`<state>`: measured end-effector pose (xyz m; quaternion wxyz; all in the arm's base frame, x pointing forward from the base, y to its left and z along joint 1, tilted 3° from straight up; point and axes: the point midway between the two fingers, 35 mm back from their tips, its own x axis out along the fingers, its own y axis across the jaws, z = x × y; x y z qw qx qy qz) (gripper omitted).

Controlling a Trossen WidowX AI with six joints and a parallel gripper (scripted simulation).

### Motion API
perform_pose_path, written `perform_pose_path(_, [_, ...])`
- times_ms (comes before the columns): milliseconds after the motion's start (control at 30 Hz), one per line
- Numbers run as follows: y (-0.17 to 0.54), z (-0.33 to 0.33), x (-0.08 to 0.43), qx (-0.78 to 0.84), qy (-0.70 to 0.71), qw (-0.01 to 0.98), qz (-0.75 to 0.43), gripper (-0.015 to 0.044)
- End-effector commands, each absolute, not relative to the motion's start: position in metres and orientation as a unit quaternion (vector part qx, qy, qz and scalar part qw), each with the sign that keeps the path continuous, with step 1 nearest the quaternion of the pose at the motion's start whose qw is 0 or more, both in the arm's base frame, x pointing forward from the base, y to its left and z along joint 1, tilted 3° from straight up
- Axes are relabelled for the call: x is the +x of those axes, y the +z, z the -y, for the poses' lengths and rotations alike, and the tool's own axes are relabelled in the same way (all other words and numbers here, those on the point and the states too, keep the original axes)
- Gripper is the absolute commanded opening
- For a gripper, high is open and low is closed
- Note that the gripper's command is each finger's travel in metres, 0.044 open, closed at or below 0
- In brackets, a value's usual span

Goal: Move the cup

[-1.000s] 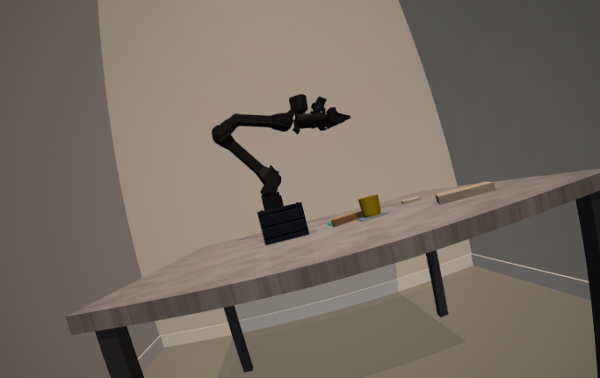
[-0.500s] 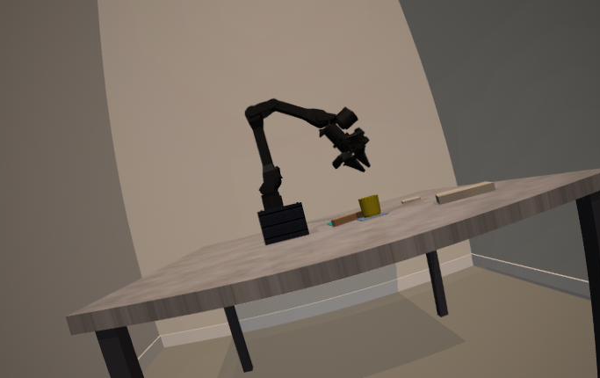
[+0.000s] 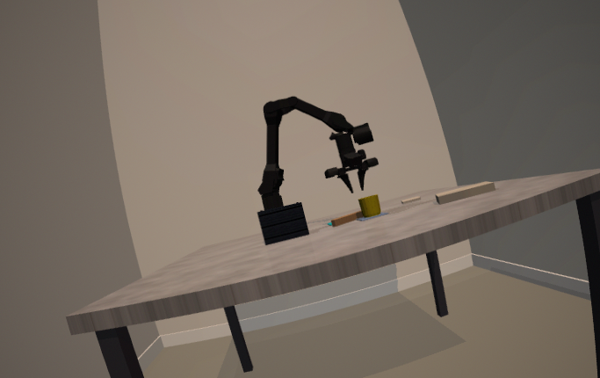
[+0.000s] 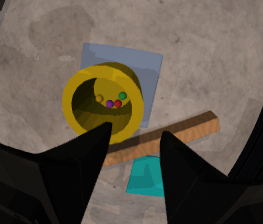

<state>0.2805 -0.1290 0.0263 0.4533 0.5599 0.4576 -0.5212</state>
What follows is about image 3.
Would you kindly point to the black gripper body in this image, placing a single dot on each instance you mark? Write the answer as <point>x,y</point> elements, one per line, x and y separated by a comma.
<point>329,173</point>

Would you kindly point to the yellow cup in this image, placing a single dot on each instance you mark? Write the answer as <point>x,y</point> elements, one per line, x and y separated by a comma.
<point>370,206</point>

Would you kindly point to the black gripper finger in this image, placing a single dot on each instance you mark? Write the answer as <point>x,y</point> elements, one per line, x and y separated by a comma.
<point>346,180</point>
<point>361,177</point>

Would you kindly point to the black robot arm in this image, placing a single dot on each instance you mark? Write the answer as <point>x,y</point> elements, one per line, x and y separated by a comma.
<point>273,111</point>

